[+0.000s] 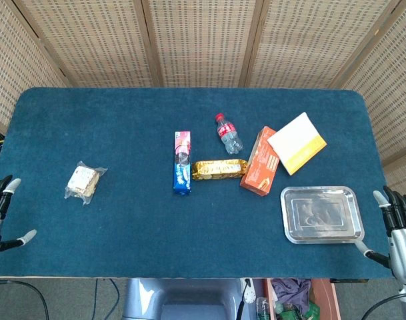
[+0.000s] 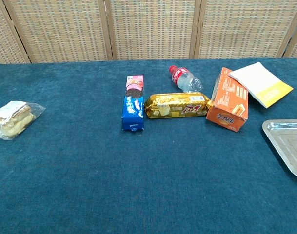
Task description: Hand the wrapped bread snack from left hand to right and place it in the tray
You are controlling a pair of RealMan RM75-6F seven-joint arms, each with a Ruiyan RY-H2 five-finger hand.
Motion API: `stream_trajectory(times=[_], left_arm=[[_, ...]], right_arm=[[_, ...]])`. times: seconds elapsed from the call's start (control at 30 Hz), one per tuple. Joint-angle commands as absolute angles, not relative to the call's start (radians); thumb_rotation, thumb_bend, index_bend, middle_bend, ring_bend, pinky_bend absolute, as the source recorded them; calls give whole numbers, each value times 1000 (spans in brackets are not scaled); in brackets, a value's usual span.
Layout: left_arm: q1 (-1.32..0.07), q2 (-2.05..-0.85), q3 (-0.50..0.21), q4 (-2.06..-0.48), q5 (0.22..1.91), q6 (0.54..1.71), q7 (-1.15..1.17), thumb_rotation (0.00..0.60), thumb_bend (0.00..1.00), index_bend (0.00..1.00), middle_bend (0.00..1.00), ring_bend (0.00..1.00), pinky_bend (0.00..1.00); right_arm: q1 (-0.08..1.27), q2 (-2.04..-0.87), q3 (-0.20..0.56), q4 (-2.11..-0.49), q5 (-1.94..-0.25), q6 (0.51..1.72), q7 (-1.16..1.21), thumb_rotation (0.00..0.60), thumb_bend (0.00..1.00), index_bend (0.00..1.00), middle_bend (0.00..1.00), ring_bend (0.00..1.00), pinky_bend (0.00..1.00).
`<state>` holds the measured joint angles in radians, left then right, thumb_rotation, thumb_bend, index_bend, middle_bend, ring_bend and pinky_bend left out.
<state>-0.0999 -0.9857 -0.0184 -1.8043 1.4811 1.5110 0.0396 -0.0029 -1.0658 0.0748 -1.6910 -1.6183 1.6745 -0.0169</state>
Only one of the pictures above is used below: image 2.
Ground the sandwich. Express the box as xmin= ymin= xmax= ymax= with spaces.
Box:
xmin=0 ymin=100 xmax=46 ymax=141

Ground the stainless steel tray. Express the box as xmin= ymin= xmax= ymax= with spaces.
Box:
xmin=261 ymin=119 xmax=297 ymax=182

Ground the blue and pink Oreo box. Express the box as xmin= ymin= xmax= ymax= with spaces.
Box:
xmin=121 ymin=75 xmax=146 ymax=133

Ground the gold foil biscuit pack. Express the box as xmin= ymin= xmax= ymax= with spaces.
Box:
xmin=144 ymin=92 xmax=214 ymax=120

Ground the clear bottle with red label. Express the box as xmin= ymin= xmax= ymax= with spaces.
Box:
xmin=169 ymin=65 xmax=204 ymax=94

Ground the blue felt table cover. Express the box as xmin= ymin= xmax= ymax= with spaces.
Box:
xmin=0 ymin=58 xmax=297 ymax=234

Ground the orange snack box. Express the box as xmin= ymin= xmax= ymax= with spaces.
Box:
xmin=205 ymin=67 xmax=250 ymax=133

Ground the white and yellow flat box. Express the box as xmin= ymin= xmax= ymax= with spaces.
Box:
xmin=228 ymin=62 xmax=295 ymax=109

